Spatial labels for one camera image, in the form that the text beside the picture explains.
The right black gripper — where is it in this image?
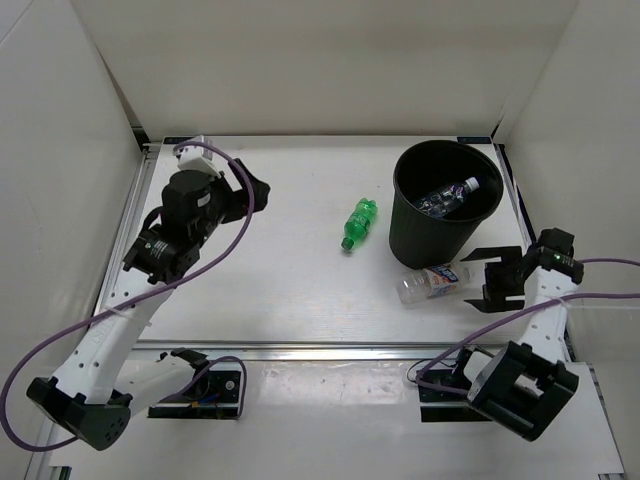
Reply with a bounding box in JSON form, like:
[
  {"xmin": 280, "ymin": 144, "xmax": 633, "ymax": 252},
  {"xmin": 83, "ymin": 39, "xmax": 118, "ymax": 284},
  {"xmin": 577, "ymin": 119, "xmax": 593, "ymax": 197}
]
[{"xmin": 466, "ymin": 246, "xmax": 526, "ymax": 313}]

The red label clear bottle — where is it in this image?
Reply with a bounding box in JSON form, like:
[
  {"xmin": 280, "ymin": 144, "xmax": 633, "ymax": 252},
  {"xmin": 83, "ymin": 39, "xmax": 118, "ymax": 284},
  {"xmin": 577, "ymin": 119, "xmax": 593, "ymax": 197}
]
[{"xmin": 396, "ymin": 263, "xmax": 475, "ymax": 304}]

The clear plastic bottle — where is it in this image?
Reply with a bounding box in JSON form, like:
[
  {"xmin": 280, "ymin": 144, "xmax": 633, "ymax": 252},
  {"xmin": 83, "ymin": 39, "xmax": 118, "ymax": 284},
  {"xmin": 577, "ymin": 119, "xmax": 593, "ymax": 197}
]
[{"xmin": 413, "ymin": 177, "xmax": 480, "ymax": 218}]

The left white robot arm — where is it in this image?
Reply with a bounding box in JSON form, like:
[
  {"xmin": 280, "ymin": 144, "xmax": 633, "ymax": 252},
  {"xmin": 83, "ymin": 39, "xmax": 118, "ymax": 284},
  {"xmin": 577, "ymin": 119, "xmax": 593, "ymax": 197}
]
[{"xmin": 26, "ymin": 159, "xmax": 271, "ymax": 451}]

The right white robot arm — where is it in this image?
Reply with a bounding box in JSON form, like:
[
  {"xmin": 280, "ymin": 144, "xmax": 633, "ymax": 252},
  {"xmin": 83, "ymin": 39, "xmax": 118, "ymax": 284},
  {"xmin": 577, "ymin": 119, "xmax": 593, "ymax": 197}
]
[{"xmin": 449, "ymin": 241, "xmax": 584, "ymax": 441}]

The black plastic bin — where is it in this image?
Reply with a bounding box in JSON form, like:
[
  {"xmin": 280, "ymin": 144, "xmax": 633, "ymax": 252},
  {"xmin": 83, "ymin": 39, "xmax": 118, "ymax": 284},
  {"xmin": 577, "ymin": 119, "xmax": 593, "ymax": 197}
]
[{"xmin": 389, "ymin": 140, "xmax": 504, "ymax": 269}]

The green plastic bottle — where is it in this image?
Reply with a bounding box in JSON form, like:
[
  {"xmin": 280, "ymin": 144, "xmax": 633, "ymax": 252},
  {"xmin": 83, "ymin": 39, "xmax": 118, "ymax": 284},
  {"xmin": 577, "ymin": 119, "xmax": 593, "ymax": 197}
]
[{"xmin": 341, "ymin": 198, "xmax": 378, "ymax": 252}]

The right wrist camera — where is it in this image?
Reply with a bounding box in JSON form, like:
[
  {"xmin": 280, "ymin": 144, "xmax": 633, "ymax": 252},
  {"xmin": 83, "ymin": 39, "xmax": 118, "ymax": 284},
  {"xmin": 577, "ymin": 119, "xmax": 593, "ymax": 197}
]
[{"xmin": 536, "ymin": 228, "xmax": 575, "ymax": 265}]

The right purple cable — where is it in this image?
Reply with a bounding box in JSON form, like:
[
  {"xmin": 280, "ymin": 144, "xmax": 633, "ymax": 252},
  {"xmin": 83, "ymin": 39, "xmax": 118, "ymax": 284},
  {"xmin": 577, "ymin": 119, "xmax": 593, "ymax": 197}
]
[{"xmin": 415, "ymin": 257, "xmax": 640, "ymax": 391}]

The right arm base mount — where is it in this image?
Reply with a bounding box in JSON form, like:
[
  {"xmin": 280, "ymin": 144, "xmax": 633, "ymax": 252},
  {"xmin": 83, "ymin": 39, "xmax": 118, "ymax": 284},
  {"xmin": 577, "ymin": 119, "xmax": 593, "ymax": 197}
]
[{"xmin": 406, "ymin": 347, "xmax": 486, "ymax": 423}]

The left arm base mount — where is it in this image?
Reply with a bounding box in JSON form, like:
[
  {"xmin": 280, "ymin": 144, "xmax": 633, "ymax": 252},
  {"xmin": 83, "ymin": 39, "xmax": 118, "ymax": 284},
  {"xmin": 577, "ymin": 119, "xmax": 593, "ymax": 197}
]
[{"xmin": 147, "ymin": 348, "xmax": 248, "ymax": 420}]

